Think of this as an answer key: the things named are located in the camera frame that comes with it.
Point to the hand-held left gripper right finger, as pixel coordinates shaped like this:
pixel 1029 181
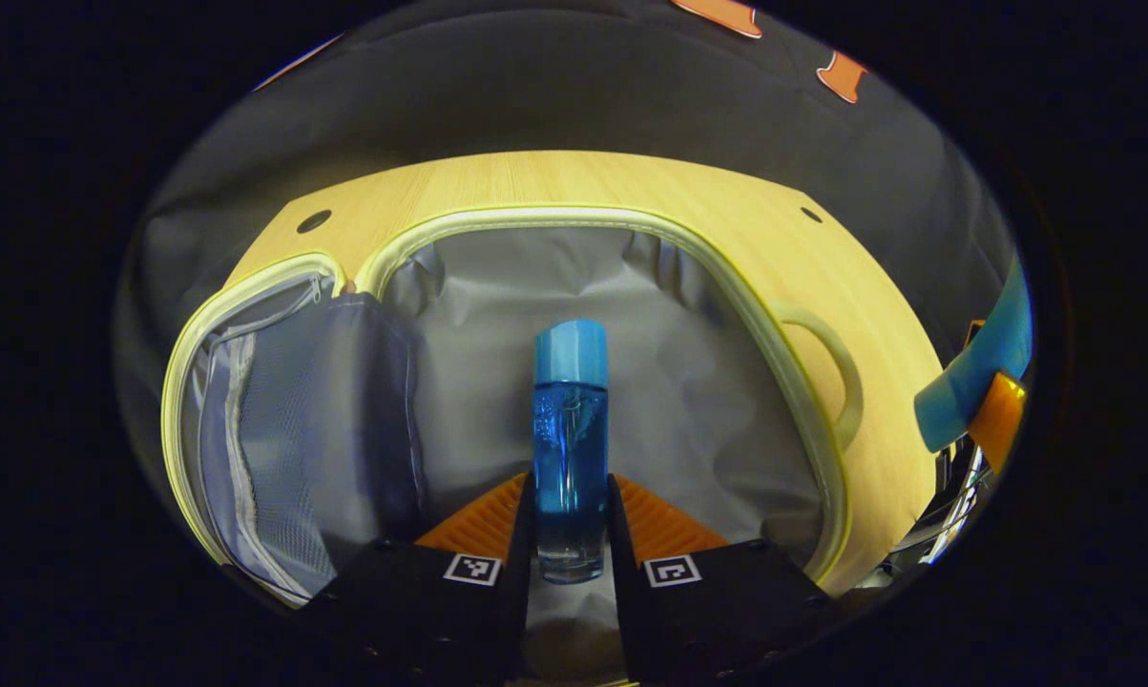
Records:
pixel 717 611

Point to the blue glass bottle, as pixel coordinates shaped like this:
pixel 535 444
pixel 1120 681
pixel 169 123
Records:
pixel 571 448

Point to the black backdrop cloth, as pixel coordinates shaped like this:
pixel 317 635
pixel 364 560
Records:
pixel 535 95

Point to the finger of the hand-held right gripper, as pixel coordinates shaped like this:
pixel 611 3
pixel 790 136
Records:
pixel 998 420

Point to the pale blue tube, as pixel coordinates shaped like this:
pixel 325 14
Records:
pixel 984 372

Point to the pale yellow suitcase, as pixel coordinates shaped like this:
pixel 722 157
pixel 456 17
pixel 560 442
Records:
pixel 688 401

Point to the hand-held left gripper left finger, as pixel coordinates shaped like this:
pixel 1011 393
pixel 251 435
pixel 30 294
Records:
pixel 421 611

